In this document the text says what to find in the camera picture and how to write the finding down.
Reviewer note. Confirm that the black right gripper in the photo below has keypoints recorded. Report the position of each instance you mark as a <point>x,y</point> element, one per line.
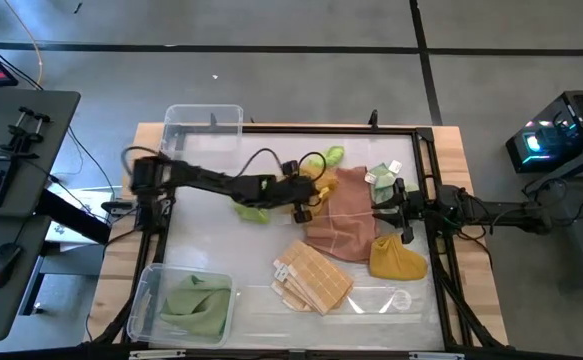
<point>413,207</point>

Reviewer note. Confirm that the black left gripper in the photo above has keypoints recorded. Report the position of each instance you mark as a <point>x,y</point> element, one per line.
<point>291,190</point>

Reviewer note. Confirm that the bright yellow towel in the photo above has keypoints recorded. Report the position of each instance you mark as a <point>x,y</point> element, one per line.
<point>328,180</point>

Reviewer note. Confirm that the mint green towel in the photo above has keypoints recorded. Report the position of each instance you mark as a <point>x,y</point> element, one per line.
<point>383,177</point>

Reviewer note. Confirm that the salmon pink towel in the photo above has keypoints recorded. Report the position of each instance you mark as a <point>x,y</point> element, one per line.
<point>346,225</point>

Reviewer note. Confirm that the mustard yellow towel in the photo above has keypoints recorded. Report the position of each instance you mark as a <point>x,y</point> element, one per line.
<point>396,262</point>

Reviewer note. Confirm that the tan checkered towel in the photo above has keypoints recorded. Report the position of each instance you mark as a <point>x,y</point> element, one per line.
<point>316,277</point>

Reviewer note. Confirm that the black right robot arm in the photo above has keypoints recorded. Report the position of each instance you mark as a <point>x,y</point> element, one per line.
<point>496,212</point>

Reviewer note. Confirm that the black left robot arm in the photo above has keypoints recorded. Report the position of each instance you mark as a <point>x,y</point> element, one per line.
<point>206,180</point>

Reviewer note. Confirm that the clear plastic bin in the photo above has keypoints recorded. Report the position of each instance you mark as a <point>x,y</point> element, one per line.
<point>201,125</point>
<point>143,300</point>

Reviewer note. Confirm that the olive green towel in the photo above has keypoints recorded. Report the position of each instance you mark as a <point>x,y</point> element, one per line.
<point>196,307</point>

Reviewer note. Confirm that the black RGB computer case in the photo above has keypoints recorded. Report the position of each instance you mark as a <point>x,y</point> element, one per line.
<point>556,135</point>

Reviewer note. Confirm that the white box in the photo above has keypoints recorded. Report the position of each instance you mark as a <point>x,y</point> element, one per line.
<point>86,200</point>

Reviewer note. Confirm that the black desk leg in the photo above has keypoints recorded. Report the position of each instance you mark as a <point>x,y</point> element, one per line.
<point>71,217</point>

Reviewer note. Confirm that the black clamp stand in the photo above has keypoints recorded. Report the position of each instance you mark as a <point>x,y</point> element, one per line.
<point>21,135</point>

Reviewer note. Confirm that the black computer mouse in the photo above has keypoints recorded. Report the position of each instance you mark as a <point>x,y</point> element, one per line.
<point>2,265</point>

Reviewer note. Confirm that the black desk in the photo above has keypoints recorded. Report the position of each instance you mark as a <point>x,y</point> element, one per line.
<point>1,125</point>

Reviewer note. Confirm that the black aluminium table frame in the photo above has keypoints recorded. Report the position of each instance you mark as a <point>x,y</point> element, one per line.
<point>321,129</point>

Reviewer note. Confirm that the black frame clamp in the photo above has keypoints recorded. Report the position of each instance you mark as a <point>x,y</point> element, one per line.
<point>213,120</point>
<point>373,118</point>

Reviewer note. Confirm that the silver metal bracket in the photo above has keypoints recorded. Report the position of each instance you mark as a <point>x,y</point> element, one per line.
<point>436,356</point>
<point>156,354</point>

